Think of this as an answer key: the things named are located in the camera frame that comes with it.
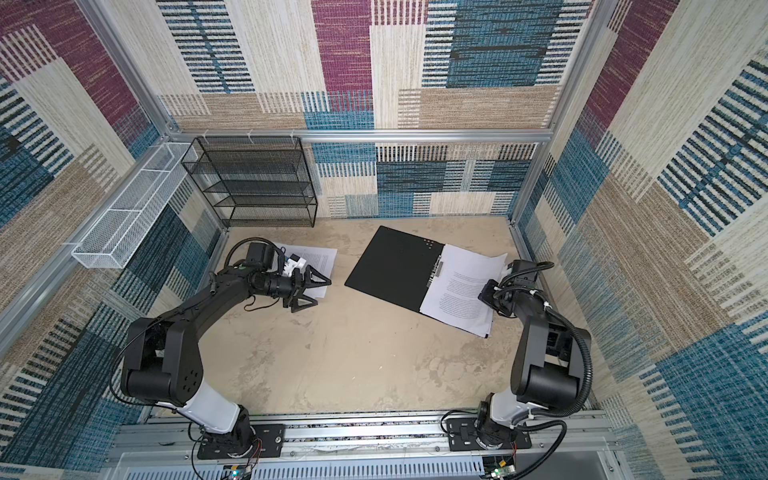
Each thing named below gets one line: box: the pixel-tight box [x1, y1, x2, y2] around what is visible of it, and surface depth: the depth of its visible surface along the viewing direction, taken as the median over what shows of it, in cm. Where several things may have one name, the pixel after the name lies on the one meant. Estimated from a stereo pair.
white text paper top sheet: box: [420, 244, 507, 338], surface depth 101 cm
